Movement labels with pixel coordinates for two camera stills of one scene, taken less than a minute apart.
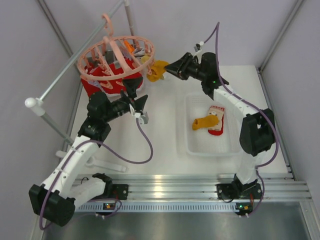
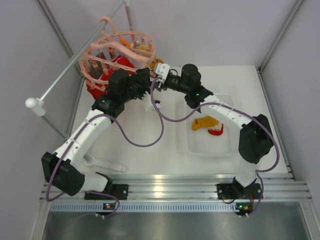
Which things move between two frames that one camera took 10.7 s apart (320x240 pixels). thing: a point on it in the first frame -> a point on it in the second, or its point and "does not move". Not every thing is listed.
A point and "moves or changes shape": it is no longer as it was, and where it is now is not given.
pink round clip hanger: (116, 57) moves or changes shape
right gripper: (176, 68) -> (156, 86)
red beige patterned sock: (218, 129) does not move
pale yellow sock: (145, 58) -> (143, 47)
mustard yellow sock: (157, 69) moves or changes shape
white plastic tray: (200, 142) does not move
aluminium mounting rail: (202, 187) does not move
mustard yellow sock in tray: (208, 121) does not move
